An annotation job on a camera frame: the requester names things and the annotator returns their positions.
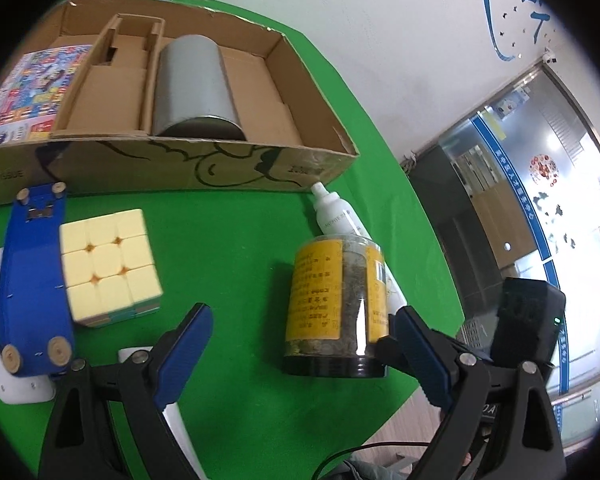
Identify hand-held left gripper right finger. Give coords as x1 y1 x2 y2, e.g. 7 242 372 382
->
376 306 567 480

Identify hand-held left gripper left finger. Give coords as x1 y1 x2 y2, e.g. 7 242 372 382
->
37 302 216 480

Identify yellow label jar black lid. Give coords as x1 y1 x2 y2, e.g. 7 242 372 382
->
280 235 390 378

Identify yellow puzzle cube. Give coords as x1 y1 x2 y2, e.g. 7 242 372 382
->
59 208 163 330

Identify white plastic bottle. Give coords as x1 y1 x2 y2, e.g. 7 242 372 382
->
310 181 408 321

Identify white handheld device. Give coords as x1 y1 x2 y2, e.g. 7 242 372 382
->
0 250 201 480

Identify large cardboard box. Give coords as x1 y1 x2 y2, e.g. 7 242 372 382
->
0 0 359 208

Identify small cardboard insert box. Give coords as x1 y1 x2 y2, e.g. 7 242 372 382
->
54 12 167 136

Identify silver tin can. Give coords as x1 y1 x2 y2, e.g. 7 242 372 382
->
151 35 246 142

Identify colourful board game box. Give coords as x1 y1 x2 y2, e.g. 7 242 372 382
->
0 44 95 150

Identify green tablecloth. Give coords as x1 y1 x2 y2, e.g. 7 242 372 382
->
0 0 466 480

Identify glass door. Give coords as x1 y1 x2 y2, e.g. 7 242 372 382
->
410 62 600 441

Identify black cable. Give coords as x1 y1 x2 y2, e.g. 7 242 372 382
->
312 440 433 480

